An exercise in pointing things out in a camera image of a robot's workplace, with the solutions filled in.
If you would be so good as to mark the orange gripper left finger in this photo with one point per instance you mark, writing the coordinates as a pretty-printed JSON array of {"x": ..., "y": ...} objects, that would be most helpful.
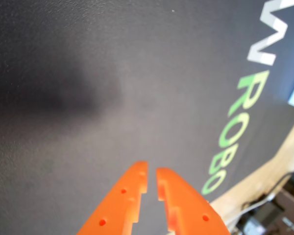
[{"x": 117, "y": 208}]

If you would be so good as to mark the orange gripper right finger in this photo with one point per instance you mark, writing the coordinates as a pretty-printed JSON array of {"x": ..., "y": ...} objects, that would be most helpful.
[{"x": 191, "y": 215}]

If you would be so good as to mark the black device with label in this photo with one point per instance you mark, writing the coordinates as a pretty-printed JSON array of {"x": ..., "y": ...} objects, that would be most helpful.
[{"x": 272, "y": 220}]

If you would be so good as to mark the dark mat with WOWROBO print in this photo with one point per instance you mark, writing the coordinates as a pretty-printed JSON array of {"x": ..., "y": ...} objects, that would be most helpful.
[{"x": 112, "y": 73}]

